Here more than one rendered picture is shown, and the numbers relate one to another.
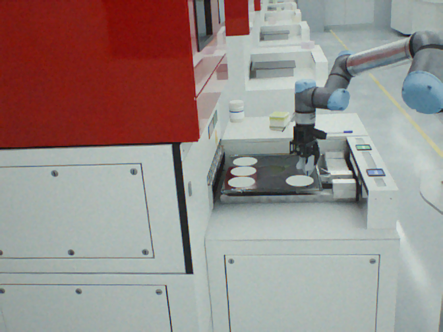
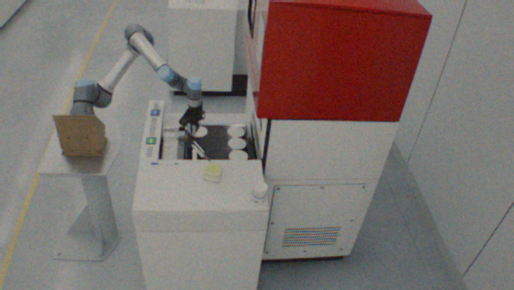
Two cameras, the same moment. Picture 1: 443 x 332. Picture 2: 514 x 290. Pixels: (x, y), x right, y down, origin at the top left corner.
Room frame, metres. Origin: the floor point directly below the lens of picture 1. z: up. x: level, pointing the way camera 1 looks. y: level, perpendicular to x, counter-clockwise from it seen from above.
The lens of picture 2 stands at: (3.61, -0.54, 2.41)
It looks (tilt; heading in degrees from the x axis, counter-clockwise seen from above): 39 degrees down; 161
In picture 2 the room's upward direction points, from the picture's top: 7 degrees clockwise
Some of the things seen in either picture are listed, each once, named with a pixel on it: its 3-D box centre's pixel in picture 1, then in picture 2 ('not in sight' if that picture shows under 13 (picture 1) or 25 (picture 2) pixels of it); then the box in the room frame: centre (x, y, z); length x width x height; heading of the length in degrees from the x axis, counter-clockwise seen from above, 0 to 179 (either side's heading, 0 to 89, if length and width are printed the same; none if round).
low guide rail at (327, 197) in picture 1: (287, 197); not in sight; (1.66, -0.24, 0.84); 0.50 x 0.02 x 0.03; 82
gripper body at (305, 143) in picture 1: (304, 139); (195, 112); (1.69, -0.31, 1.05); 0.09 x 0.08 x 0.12; 135
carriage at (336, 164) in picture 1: (338, 175); (170, 150); (1.77, -0.46, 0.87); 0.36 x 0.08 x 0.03; 172
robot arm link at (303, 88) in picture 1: (306, 95); (194, 87); (1.70, -0.32, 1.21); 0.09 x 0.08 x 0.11; 48
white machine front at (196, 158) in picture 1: (205, 161); (256, 106); (1.63, 0.06, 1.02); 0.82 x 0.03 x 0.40; 172
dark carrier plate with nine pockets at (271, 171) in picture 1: (270, 170); (217, 143); (1.79, -0.19, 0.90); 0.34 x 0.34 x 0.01; 82
